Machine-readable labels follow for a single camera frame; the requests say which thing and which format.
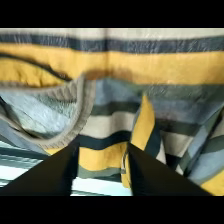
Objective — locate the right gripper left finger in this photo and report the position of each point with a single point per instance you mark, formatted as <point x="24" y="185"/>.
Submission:
<point x="53" y="175"/>

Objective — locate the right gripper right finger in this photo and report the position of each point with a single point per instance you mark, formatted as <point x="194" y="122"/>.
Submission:
<point x="153" y="176"/>

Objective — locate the yellow grey striped sweater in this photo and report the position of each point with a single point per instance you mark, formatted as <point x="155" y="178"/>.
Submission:
<point x="140" y="66"/>

